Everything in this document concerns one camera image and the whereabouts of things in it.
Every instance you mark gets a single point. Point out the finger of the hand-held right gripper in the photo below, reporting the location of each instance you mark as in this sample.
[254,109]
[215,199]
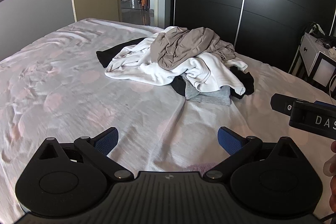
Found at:
[282,104]

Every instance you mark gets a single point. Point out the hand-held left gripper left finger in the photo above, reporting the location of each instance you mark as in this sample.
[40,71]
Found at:
[106,141]

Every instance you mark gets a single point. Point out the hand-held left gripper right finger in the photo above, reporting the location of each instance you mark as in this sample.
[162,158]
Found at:
[231,141]

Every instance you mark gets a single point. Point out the taupe garment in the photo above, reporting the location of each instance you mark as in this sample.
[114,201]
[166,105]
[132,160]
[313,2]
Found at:
[183,45]

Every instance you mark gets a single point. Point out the person's right hand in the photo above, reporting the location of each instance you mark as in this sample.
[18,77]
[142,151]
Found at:
[331,167]

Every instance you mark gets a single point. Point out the black garment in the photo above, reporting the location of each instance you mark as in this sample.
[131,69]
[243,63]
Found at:
[244,82]
[107,56]

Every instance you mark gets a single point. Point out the grey knit garment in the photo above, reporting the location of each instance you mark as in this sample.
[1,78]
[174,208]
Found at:
[207,96]

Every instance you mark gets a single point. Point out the white nightstand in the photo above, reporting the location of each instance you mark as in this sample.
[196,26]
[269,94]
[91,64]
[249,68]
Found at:
[312,56]

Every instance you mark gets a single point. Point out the white sweatshirt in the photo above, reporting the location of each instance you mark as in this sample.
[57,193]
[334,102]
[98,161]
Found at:
[136,66]

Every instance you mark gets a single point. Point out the black wardrobe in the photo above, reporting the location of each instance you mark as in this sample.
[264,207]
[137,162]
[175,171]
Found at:
[275,3]

